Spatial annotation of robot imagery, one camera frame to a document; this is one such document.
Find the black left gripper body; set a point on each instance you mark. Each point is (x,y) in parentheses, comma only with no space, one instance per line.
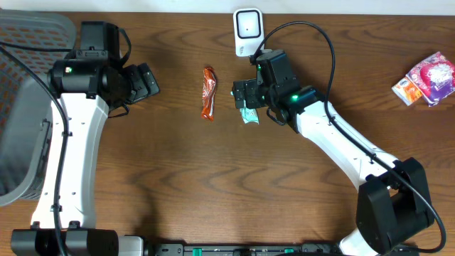
(141,83)

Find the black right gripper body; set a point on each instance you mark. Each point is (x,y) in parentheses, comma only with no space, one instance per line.
(256,94)

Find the teal wipes packet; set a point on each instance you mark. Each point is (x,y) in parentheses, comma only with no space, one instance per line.
(249,115)

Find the red snack wrapper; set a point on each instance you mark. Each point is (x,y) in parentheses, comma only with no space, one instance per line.
(209,91)

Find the orange tissue pack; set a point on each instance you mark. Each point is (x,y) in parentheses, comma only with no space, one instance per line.
(407,91)

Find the purple Carefree pad package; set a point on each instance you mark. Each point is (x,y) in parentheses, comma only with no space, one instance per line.
(434,77)

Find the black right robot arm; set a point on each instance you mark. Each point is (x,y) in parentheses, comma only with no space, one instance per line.
(394,202)

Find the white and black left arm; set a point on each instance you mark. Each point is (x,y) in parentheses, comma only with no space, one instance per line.
(84,88)

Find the white barcode scanner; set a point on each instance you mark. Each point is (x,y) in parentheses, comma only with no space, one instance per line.
(248,31)

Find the grey plastic mesh basket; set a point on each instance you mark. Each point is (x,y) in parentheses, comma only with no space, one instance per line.
(30,41)

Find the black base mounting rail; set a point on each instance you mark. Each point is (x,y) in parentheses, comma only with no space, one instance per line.
(311,249)

